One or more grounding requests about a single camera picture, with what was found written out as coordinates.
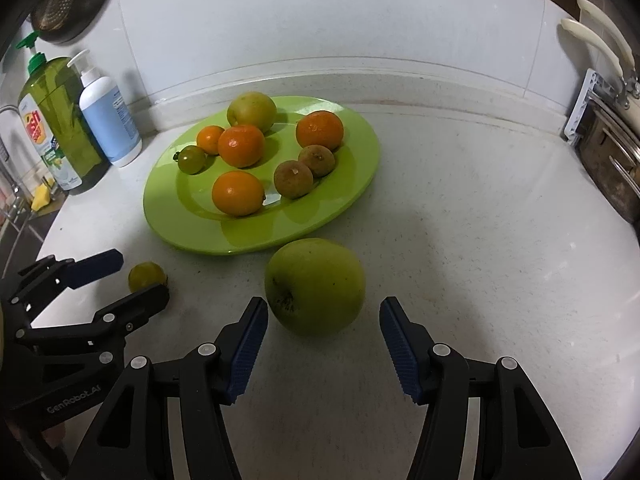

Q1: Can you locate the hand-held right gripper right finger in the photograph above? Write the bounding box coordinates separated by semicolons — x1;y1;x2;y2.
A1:
378;296;583;480

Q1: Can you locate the person's left hand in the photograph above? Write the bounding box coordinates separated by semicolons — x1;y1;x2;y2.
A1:
10;420;68;476

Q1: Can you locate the brown round fruit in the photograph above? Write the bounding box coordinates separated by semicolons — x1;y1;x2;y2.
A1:
273;160;315;199
298;144;336;178

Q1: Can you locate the green plate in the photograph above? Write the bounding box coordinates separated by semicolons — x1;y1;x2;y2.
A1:
143;95;381;256

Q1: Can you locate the black round pan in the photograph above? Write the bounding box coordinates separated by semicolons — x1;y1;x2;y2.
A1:
30;0;121;44

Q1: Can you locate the yellow sponge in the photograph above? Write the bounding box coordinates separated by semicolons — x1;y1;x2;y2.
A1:
30;182;55;212

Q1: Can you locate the green dish soap bottle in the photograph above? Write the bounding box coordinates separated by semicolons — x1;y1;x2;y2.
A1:
17;30;112;196

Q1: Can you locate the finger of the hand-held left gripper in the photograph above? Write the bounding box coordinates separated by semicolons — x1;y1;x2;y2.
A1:
0;248;125;329
17;284;171;366

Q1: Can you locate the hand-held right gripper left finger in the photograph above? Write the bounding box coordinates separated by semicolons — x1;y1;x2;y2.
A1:
67;296;270;480

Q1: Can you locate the white blue pump bottle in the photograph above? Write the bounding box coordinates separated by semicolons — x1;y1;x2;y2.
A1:
66;49;143;168

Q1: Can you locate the white pan cream handle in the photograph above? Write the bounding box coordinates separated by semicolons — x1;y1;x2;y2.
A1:
560;17;640;111

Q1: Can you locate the small orange mandarin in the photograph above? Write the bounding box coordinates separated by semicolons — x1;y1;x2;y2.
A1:
196;125;226;156

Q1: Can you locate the white rack bracket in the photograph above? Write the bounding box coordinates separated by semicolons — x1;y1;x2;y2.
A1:
564;68;601;142

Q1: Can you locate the green apple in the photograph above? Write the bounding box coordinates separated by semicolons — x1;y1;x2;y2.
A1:
264;238;366;337

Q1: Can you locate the steel tray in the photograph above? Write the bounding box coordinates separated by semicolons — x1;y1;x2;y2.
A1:
575;95;640;226

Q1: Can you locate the steel pot cream handle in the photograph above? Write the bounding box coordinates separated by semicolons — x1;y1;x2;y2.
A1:
576;0;640;73

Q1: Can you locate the yellow-green apple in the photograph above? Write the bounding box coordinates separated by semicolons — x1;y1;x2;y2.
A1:
227;91;277;134

